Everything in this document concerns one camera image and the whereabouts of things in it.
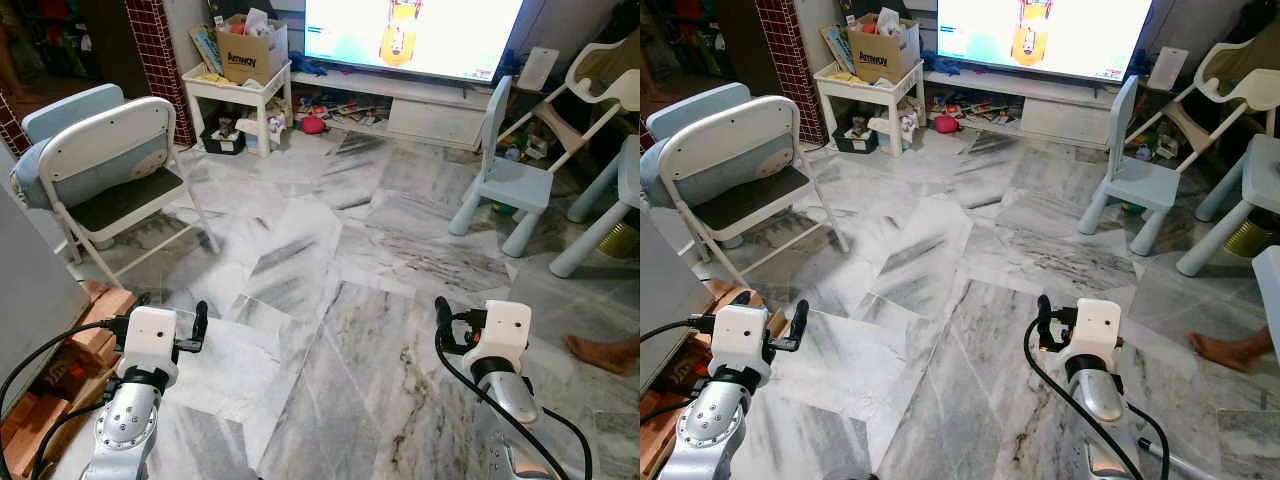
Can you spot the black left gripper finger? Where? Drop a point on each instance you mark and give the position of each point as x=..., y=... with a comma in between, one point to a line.
x=799, y=318
x=200, y=320
x=742, y=297
x=140, y=300

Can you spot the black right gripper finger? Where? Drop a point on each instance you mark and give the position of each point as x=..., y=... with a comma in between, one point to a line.
x=444, y=320
x=1044, y=320

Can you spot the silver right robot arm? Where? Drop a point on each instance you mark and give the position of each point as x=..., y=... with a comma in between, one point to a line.
x=1095, y=400
x=505, y=400

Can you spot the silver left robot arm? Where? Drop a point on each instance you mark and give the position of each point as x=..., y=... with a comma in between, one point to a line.
x=715, y=420
x=125, y=430

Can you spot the cream white small fridge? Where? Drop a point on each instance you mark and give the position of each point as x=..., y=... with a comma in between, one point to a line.
x=30, y=290
x=665, y=290

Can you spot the gold round tin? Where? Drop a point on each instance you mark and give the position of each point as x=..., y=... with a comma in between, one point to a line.
x=620, y=242
x=1250, y=240

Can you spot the bare person foot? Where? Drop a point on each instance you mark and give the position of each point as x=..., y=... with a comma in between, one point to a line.
x=600, y=352
x=1225, y=350

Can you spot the pale blue child chair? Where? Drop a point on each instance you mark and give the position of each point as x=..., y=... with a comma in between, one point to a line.
x=1130, y=180
x=500, y=180

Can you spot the white folding chair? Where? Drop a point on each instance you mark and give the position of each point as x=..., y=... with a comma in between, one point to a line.
x=110, y=135
x=735, y=140

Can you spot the pale blue child table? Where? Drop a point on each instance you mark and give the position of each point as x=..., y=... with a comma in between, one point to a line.
x=610, y=190
x=1250, y=190

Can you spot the black plastic tray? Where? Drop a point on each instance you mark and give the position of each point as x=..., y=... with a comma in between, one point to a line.
x=222, y=140
x=855, y=140

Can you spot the pale blue padded chair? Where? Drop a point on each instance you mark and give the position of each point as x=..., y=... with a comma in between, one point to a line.
x=70, y=105
x=690, y=105

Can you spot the white television stand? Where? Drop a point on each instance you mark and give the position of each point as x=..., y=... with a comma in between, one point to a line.
x=1050, y=120
x=430, y=120

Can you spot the pale trouser leg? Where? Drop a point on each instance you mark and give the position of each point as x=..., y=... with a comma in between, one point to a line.
x=1268, y=300

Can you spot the small white side table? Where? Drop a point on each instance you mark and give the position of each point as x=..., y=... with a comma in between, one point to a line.
x=235, y=85
x=865, y=85

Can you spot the white baby high chair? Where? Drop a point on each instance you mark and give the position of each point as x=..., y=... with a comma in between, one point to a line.
x=1230, y=85
x=600, y=85

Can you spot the leaning colourful books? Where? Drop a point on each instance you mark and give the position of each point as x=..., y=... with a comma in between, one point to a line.
x=205, y=45
x=838, y=45

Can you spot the white flat card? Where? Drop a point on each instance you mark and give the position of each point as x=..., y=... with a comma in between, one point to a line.
x=538, y=68
x=1168, y=68

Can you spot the brown cardboard box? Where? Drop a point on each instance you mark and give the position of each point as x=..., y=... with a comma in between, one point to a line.
x=250, y=55
x=885, y=55

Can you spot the blue crumpled cloth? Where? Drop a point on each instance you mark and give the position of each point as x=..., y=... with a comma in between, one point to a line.
x=310, y=68
x=940, y=68

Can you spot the flat screen television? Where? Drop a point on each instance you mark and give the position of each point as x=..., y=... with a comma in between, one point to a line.
x=440, y=30
x=1050, y=30

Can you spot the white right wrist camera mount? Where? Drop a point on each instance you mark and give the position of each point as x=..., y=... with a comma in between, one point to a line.
x=505, y=325
x=1095, y=325

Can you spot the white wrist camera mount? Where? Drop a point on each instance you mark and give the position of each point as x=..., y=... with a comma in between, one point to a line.
x=505, y=325
x=1095, y=325
x=150, y=340
x=740, y=340

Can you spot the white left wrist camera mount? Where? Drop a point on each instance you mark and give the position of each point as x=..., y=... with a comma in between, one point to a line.
x=150, y=340
x=740, y=340

